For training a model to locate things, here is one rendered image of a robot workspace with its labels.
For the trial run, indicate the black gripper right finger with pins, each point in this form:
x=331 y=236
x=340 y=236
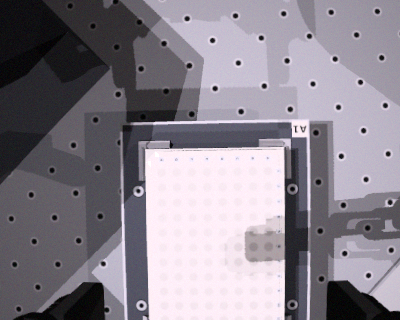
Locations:
x=345 y=302

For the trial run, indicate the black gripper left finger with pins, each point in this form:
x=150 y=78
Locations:
x=86 y=302

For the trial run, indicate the white pcr plate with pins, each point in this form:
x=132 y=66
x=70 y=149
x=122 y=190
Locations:
x=216 y=233

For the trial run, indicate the grey perforated base plate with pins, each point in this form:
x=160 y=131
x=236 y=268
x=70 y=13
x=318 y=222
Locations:
x=334 y=62

